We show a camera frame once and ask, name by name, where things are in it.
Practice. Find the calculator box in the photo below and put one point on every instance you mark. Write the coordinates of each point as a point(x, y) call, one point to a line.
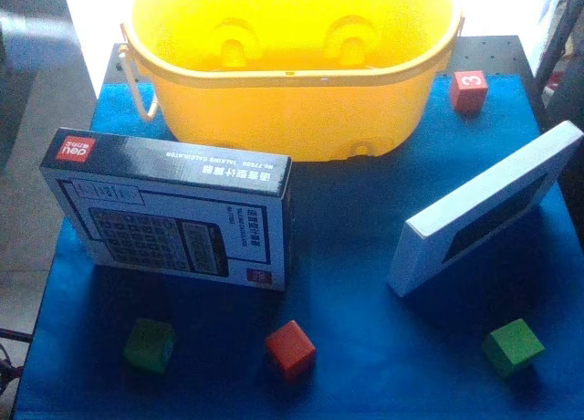
point(173, 210)

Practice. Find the white box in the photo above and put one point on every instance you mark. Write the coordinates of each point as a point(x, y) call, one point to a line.
point(429, 246)

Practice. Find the yellow plastic basin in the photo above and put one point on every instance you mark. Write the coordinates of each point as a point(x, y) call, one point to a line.
point(292, 109)

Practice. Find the plain red cube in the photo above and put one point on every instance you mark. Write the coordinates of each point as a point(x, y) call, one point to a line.
point(292, 351)

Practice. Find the blue table mat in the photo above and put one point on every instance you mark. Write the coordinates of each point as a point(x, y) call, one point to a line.
point(365, 374)

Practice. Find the green cube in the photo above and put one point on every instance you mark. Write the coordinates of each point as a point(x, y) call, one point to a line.
point(513, 349)
point(148, 347)

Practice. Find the red cube with number three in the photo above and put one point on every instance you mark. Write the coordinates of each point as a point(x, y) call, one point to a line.
point(467, 93)

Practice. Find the black metal stand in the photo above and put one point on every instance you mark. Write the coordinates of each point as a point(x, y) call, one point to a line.
point(563, 27)

